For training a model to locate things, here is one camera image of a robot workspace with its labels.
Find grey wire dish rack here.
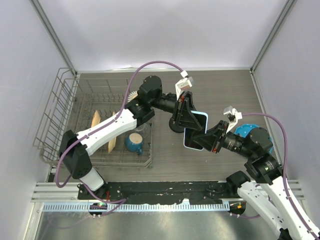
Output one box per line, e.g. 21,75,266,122
33,67,154,168

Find blue polka dot plate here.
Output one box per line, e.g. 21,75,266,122
234,123,274,154

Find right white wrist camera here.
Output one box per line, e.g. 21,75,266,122
223,106,243,133

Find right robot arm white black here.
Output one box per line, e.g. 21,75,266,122
190,120,320,240

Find clear glass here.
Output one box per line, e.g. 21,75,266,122
133,123,151,138

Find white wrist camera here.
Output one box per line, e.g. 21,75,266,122
175,70,194,100
223,106,243,133

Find blue mug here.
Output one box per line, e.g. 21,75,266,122
124,132,143,155

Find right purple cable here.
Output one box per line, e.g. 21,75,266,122
236,112,320,240

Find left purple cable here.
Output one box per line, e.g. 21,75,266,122
55,60,188,217

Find purple cable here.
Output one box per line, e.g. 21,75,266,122
55,60,188,217
236,112,320,240

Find black phone stand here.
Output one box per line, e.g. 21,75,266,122
169,118,185,134

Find right beige plate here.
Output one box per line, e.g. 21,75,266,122
107,111,118,154

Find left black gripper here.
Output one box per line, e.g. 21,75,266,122
150,92,204,131

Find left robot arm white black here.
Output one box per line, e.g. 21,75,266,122
58,75,207,200

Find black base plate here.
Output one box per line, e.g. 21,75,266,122
77,180,248,205

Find phone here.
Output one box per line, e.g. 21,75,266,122
183,110,208,151

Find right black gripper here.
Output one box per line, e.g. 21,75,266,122
192,118,255,157

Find beige plate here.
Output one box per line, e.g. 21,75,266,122
107,111,118,154
91,110,101,127

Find white ribbed cup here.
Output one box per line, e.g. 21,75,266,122
127,91,138,102

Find left beige plate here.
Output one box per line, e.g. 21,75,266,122
91,110,101,127

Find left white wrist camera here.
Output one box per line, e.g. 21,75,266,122
175,70,194,100

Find white slotted cable duct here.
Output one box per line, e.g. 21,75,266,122
42,201,230,213

